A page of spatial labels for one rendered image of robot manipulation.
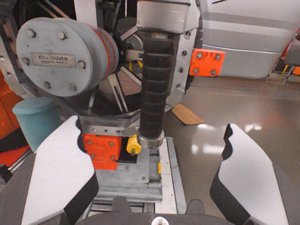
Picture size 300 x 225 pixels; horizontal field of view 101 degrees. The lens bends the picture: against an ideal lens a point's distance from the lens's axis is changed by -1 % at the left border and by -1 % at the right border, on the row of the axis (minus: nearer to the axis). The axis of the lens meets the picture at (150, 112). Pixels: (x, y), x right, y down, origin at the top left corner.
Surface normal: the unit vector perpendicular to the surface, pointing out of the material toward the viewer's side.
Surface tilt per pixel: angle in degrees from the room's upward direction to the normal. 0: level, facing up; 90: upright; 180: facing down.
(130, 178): 0
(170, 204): 0
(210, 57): 90
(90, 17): 90
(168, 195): 0
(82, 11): 90
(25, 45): 90
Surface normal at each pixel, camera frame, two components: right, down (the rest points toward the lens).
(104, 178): 0.07, -0.87
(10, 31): -0.01, 0.48
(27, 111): 0.28, -0.28
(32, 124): 0.32, 0.44
